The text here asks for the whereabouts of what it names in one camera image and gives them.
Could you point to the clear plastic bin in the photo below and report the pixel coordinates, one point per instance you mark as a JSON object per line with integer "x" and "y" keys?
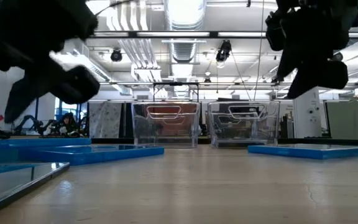
{"x": 244, "y": 130}
{"x": 166, "y": 130}

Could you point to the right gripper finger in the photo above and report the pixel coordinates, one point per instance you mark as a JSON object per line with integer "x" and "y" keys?
{"x": 304, "y": 79}
{"x": 286, "y": 65}

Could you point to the silver ventilation duct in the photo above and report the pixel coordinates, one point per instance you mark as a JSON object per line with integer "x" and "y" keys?
{"x": 183, "y": 51}

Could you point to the black background robot arm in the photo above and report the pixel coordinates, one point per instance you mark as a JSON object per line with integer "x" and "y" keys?
{"x": 26, "y": 119}

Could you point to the black background gantry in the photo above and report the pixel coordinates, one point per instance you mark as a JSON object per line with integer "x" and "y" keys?
{"x": 176, "y": 83}

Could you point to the marbled grey panel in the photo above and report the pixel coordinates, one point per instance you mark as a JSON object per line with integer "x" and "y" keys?
{"x": 107, "y": 124}

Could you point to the white pillar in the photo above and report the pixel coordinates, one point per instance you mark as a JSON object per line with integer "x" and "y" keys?
{"x": 308, "y": 118}

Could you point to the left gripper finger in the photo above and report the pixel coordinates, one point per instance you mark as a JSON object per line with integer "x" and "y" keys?
{"x": 19, "y": 90}
{"x": 34, "y": 96}

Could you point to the black jewel case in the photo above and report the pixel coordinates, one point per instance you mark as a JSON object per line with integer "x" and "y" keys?
{"x": 241, "y": 144}

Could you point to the black ceiling spotlight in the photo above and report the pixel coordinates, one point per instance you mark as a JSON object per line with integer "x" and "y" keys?
{"x": 116, "y": 55}
{"x": 338, "y": 57}
{"x": 224, "y": 51}

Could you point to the black background robot rig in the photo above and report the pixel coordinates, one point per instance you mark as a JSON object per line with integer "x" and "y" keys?
{"x": 67, "y": 124}

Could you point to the green partition wall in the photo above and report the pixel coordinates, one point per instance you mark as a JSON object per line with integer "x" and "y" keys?
{"x": 350, "y": 121}

